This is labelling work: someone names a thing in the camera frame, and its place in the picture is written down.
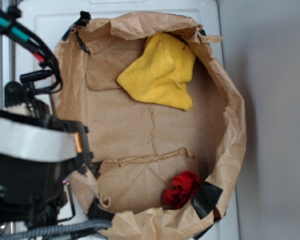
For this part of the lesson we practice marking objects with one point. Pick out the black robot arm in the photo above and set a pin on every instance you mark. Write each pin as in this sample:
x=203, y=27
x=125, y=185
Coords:
x=37, y=153

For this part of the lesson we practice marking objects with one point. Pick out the crumpled red cloth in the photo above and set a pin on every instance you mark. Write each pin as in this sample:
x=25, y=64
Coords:
x=185, y=186

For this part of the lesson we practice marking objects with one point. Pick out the aluminium frame rail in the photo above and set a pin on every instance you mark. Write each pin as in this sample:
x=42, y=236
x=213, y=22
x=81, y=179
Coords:
x=0, y=55

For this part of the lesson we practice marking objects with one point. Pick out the brown paper bag bin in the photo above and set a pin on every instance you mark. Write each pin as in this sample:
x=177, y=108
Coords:
x=141, y=146

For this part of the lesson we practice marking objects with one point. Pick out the yellow microfiber cloth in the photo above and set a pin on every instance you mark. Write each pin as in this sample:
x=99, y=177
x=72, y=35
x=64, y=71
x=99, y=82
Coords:
x=161, y=74

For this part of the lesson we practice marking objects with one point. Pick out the white plastic tray lid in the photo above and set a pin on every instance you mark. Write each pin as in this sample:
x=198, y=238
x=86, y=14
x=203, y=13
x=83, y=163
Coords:
x=50, y=19

